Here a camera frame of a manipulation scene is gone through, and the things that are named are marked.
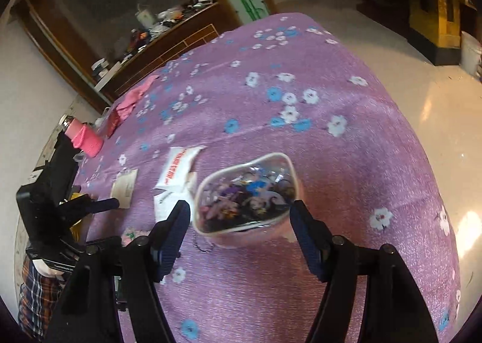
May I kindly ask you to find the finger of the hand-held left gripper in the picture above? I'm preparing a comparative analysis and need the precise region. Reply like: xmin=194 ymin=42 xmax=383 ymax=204
xmin=56 ymin=195 xmax=121 ymax=225

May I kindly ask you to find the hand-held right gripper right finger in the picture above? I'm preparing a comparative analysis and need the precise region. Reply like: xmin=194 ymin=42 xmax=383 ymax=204
xmin=290 ymin=200 xmax=439 ymax=343

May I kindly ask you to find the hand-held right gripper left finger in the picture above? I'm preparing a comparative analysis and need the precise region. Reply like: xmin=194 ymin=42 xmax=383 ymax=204
xmin=45 ymin=200 xmax=191 ymax=343

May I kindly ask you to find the white packet with red label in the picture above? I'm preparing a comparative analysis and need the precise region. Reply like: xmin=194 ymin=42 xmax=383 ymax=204
xmin=154 ymin=146 xmax=206 ymax=224

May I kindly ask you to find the clear pink cartoon zipper pouch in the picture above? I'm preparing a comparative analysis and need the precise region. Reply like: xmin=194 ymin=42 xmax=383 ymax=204
xmin=191 ymin=152 xmax=304 ymax=250

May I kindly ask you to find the person's left forearm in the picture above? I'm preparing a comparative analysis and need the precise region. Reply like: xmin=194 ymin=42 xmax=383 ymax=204
xmin=17 ymin=258 xmax=73 ymax=341

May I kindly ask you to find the beige card packet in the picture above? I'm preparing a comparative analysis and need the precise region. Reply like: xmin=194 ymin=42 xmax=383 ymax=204
xmin=111 ymin=169 xmax=139 ymax=210

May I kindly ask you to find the bottle with pink knitted cover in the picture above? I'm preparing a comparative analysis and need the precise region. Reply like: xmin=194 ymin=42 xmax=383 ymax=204
xmin=60 ymin=114 xmax=105 ymax=158

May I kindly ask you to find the red box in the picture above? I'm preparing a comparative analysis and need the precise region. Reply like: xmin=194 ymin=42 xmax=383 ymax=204
xmin=105 ymin=109 xmax=124 ymax=139

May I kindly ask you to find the pink cloth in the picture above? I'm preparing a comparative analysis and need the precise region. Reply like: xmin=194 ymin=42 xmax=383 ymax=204
xmin=114 ymin=75 xmax=159 ymax=122

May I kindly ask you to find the purple floral blanket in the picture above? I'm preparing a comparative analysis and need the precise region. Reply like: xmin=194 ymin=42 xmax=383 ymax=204
xmin=70 ymin=12 xmax=463 ymax=343

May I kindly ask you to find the wooden counter with clutter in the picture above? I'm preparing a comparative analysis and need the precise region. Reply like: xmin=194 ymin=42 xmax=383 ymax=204
xmin=90 ymin=0 xmax=223 ymax=100

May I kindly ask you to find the white plastic bucket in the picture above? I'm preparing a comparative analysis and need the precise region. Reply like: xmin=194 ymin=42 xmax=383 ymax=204
xmin=461 ymin=31 xmax=482 ymax=77

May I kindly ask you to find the gold pillar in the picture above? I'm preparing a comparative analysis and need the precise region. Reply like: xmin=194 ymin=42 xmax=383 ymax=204
xmin=408 ymin=0 xmax=469 ymax=67

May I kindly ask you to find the dark bead bracelet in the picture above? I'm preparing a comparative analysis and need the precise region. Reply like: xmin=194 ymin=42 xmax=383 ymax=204
xmin=193 ymin=229 xmax=216 ymax=254

